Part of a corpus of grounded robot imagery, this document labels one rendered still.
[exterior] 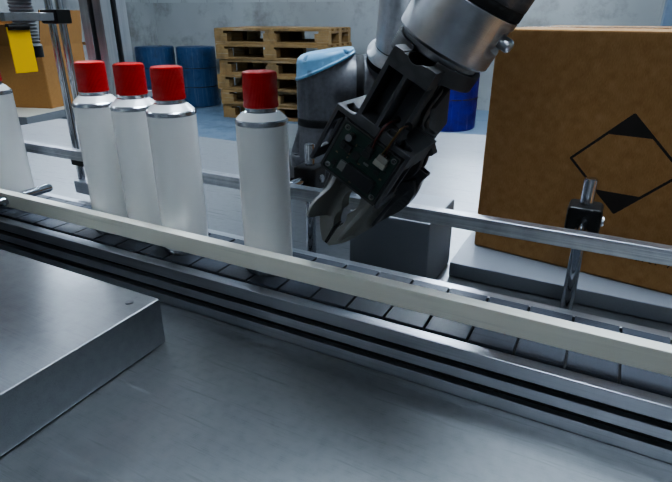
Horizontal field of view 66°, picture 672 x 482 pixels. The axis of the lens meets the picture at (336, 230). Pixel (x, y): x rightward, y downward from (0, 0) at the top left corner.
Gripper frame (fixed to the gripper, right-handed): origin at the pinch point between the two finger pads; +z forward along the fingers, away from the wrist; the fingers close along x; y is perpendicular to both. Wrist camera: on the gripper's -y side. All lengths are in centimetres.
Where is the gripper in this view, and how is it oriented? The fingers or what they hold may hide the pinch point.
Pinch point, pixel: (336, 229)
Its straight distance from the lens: 52.0
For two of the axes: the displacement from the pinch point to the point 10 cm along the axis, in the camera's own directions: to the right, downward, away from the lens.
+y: -4.6, 3.4, -8.2
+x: 7.7, 6.2, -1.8
